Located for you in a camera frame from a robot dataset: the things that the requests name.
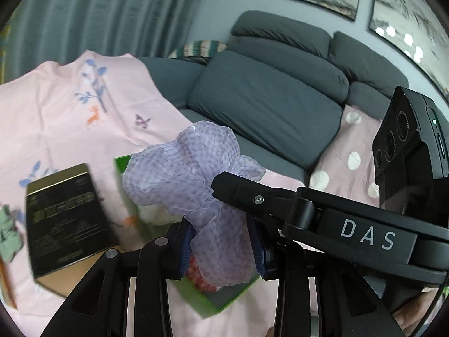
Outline purple mesh scrunchie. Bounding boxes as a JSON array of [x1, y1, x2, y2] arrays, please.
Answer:
[[123, 121, 265, 287]]

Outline green scrunchie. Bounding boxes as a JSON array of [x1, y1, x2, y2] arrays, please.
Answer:
[[0, 205, 24, 263]]

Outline red white scrunchie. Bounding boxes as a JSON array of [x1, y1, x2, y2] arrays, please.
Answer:
[[185, 255, 218, 293]]

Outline person's hand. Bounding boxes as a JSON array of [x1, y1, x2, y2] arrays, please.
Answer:
[[393, 289, 437, 331]]

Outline pink polka dot pillow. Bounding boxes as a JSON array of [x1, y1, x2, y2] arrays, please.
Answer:
[[308, 106, 381, 208]]

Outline black gold tea tin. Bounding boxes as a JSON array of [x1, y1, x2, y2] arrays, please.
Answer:
[[26, 163, 120, 297]]

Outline green cardboard box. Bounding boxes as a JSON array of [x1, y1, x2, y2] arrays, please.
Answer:
[[114, 155, 260, 318]]

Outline grey sofa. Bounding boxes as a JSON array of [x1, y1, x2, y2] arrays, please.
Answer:
[[143, 10, 409, 183]]

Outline striped knit pillow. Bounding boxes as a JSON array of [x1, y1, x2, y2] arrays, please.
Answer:
[[168, 40, 227, 59]]

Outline pink animal print tablecloth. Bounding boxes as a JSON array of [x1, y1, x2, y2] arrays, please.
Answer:
[[0, 49, 320, 337]]

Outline grey green curtain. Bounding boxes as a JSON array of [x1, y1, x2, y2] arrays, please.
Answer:
[[1, 0, 199, 83]]

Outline black camera box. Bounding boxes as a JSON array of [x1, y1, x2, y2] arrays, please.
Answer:
[[372, 86, 448, 212]]

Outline right framed wall painting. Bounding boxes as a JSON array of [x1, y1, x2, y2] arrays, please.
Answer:
[[369, 0, 448, 98]]

